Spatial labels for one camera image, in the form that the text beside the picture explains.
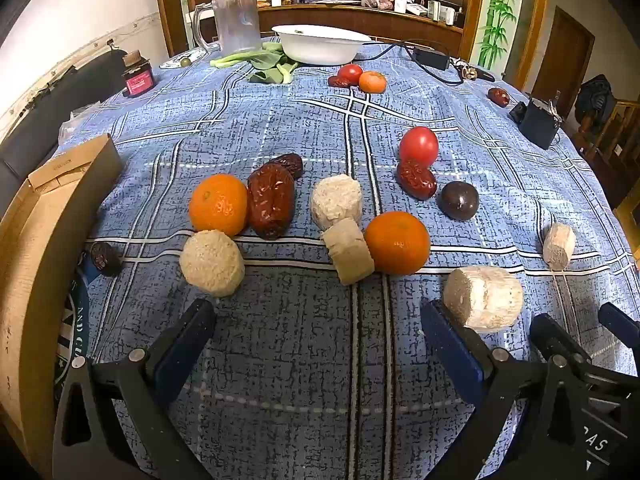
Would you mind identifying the dark jar with red label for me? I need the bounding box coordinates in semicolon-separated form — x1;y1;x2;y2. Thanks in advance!
120;50;156;98

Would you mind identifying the black cable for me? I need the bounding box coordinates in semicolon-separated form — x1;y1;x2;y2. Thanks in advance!
370;40;466;86

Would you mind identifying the black power adapter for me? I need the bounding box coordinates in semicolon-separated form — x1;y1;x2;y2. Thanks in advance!
412;46;451;71

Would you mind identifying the wooden counter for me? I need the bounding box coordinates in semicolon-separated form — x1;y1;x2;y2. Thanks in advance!
182;2;466;61

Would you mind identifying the wooden chair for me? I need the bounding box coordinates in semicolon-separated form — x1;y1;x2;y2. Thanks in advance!
575;100;640;211

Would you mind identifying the blue plaid tablecloth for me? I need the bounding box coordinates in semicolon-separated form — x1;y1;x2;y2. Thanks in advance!
52;35;640;480

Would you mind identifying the green vegetable stalk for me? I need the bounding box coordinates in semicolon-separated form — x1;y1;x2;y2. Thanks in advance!
209;51;261;68

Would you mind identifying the orange mandarin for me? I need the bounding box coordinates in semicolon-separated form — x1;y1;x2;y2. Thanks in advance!
364;211;432;276
358;70;388;94
188;173;249;237

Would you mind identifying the wrinkled dark red date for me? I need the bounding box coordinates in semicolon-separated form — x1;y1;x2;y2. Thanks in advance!
89;241;123;278
269;153;305;180

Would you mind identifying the large red jujube date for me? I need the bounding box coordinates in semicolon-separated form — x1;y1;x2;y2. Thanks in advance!
247;163;296;241

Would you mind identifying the brown cardboard box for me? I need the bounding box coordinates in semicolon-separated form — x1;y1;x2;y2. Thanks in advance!
0;133;125;480

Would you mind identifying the green bok choy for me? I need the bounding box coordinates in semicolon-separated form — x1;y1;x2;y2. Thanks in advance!
246;42;301;85

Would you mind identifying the large red tomato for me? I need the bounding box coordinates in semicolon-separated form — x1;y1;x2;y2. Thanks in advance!
398;126;440;167

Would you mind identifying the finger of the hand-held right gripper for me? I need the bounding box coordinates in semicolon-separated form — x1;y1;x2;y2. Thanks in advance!
598;302;640;357
529;313;592;367

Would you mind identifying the bunch of keys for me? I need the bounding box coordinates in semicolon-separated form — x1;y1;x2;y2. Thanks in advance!
450;57;496;83

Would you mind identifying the clear glass pitcher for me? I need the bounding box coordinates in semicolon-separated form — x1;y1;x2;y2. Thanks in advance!
191;0;262;55

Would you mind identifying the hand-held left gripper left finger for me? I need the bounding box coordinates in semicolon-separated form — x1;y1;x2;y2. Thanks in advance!
52;298;218;480

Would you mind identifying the white enamel bowl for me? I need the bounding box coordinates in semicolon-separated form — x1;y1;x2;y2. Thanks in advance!
271;24;372;66

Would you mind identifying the green bamboo wall decal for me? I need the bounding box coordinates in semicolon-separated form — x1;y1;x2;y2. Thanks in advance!
475;0;521;68

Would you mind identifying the black bag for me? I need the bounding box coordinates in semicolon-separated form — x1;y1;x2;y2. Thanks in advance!
574;74;617;128

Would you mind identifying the black sofa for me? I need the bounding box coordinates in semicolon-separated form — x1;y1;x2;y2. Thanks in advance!
0;47;131;201

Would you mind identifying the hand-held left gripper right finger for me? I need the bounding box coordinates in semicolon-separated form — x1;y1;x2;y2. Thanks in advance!
420;299;576;480

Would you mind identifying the small black case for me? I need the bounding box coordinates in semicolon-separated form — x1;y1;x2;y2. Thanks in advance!
508;91;563;150

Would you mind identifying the small white dish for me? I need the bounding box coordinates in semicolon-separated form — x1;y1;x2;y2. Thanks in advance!
159;52;206;70

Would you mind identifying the dark purple passion fruit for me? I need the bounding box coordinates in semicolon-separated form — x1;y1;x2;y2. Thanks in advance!
437;181;478;221

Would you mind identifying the small clear plastic bag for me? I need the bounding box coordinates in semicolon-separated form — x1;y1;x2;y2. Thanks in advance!
57;102;103;143

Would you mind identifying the brown wooden door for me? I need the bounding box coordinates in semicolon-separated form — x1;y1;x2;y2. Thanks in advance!
530;5;596;116

